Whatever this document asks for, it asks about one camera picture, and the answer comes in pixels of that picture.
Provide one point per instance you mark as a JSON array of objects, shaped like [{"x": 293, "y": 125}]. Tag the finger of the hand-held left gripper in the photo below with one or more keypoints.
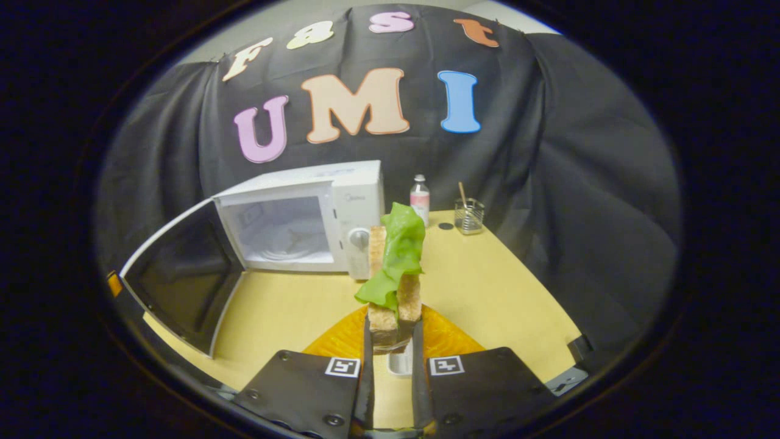
[{"x": 114, "y": 284}]

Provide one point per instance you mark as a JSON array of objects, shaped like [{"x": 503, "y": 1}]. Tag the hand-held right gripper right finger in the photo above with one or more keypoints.
[{"x": 487, "y": 390}]

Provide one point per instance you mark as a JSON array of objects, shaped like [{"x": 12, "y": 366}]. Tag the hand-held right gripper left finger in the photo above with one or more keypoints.
[{"x": 298, "y": 390}]

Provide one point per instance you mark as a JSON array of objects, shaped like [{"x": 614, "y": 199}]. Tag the toast sandwich with green lettuce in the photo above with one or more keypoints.
[{"x": 402, "y": 244}]

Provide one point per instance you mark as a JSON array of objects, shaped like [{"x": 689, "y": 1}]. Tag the white microwave oven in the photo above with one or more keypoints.
[{"x": 359, "y": 201}]

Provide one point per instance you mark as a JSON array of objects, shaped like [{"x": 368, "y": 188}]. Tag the white rectangular tray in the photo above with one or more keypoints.
[{"x": 401, "y": 363}]

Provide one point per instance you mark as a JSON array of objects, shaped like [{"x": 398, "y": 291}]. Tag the black table clamp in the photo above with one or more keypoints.
[{"x": 579, "y": 349}]

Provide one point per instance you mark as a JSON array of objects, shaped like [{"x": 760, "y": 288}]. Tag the clear glass cup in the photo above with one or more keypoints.
[{"x": 469, "y": 219}]

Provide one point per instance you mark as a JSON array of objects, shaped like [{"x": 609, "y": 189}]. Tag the wooden stick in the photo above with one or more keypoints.
[{"x": 462, "y": 194}]

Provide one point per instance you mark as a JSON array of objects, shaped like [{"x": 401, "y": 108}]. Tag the small clear bottle pink label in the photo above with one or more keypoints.
[{"x": 420, "y": 201}]

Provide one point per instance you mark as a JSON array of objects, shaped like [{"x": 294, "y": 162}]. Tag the black backdrop cloth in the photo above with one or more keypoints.
[{"x": 579, "y": 183}]

